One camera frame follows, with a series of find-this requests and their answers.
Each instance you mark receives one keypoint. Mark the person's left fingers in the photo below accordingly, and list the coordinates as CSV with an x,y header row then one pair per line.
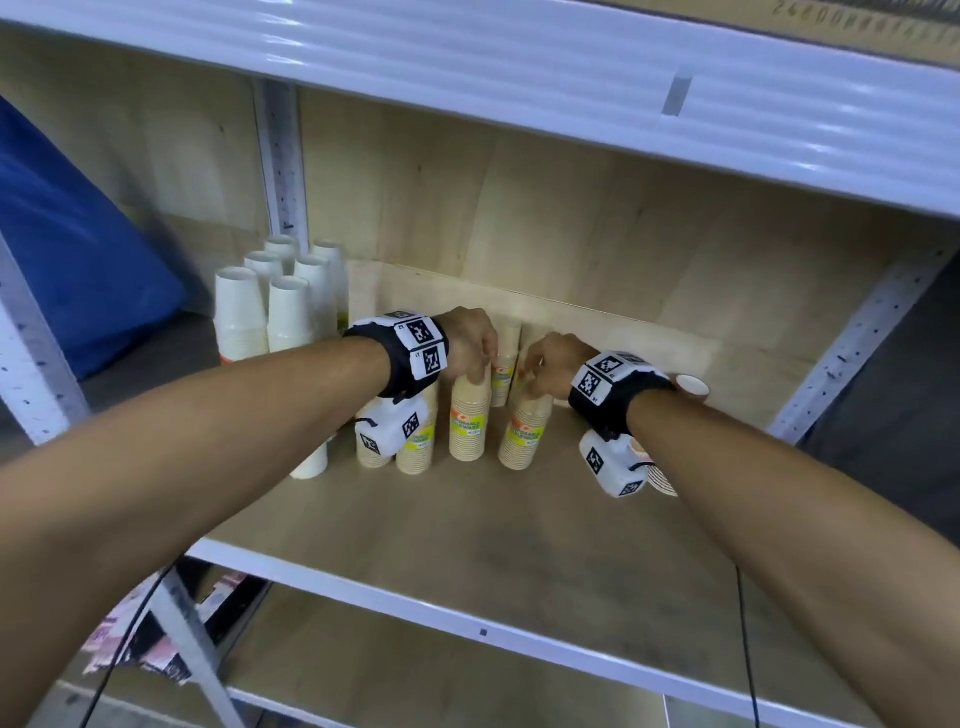
x,y
484,360

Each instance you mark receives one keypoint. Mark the white metal shelving rack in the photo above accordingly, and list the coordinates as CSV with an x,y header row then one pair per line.
x,y
525,67

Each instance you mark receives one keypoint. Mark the black wristband with marker tags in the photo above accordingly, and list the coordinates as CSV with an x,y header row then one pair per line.
x,y
611,397
397,360

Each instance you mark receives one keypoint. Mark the pile of printed packets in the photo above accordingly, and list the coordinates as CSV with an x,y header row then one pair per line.
x,y
161,637

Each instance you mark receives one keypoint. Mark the grey tape strip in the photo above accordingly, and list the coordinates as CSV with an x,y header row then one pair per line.
x,y
677,96

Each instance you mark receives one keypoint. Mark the person's left forearm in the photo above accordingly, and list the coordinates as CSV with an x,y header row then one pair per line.
x,y
187,465

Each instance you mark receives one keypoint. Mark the toppled brown paper cup stack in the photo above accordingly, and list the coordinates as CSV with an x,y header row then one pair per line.
x,y
662,480

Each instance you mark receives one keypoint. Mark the person's left hand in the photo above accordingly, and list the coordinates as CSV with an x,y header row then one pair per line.
x,y
469,337

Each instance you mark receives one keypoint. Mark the wooden shelf board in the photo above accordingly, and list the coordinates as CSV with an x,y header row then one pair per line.
x,y
487,540
420,675

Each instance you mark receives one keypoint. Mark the person's right forearm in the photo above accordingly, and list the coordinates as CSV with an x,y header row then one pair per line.
x,y
787,540

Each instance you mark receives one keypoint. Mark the person's right hand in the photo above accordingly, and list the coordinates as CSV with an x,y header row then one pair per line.
x,y
559,364

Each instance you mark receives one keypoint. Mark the person's right fingers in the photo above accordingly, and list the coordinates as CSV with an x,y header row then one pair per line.
x,y
534,379

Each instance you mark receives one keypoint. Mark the single brown paper cup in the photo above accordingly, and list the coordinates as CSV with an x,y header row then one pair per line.
x,y
691,385

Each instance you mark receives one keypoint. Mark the blue fabric bag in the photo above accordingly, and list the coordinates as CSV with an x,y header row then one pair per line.
x,y
75,262

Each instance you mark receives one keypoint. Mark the group of white cup stacks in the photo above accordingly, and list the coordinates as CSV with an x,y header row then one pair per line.
x,y
240,315

